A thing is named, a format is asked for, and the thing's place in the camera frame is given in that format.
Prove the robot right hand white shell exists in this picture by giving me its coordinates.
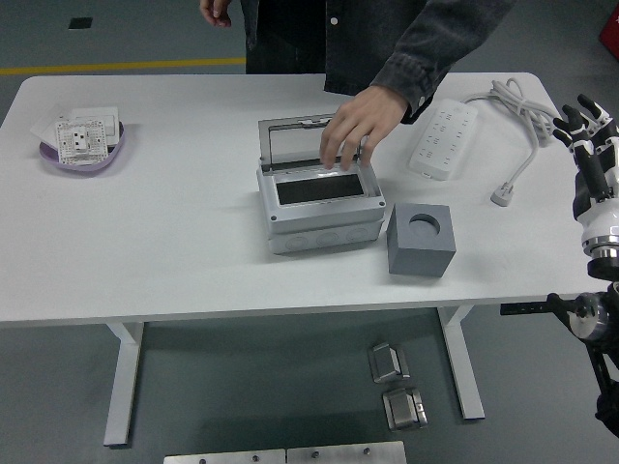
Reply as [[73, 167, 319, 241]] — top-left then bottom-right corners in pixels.
[[552, 94, 619, 243]]

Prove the person's right hand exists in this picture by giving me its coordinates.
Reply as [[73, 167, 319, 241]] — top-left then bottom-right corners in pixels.
[[198, 0, 232, 28]]

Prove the person's left hand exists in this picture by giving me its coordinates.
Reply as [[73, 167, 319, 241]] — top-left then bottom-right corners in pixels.
[[318, 86, 410, 171]]

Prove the transparent hinged box lid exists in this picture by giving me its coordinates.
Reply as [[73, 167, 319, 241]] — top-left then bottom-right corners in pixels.
[[258, 113, 373, 170]]

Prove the grey plastic junction box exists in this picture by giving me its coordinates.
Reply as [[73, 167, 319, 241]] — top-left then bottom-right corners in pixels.
[[255, 161, 386, 256]]

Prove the grey cube with round hole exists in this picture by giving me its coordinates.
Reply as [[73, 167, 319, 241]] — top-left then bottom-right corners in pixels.
[[388, 201, 457, 277]]

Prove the person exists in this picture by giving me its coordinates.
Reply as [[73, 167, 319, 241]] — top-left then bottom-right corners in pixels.
[[240, 0, 436, 93]]

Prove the white power strip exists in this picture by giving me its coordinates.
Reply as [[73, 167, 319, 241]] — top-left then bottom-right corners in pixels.
[[408, 99, 480, 181]]

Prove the yellow floor tape line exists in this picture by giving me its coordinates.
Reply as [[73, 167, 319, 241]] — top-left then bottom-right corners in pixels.
[[0, 57, 247, 77]]

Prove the black table control panel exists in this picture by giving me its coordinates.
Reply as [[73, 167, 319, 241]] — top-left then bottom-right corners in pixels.
[[500, 302, 552, 315]]

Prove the purple bowl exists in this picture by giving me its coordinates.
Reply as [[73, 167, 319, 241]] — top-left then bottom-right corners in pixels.
[[38, 120, 127, 171]]

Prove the white printed socket panel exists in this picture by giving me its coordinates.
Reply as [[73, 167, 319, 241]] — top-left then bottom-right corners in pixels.
[[55, 117, 108, 165]]

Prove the red object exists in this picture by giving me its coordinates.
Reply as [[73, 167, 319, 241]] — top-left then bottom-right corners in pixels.
[[598, 9, 619, 49]]

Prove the white card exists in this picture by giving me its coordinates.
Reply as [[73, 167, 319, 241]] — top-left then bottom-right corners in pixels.
[[28, 103, 74, 146]]

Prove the white table leg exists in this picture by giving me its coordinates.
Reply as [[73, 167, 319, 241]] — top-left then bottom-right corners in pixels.
[[437, 304, 486, 421], [103, 321, 146, 447]]

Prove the grey metal plate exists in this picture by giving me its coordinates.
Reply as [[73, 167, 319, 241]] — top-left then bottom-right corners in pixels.
[[286, 440, 407, 464], [162, 449, 286, 464]]

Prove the white power cord with plug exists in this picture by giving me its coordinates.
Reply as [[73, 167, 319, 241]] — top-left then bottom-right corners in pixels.
[[461, 78, 563, 208]]

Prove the white switch plate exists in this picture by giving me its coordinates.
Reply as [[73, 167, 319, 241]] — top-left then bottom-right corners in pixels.
[[72, 105, 121, 146]]

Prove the metal hinge bracket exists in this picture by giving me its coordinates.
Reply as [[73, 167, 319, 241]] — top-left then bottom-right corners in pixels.
[[366, 341, 411, 386], [381, 386, 429, 431]]

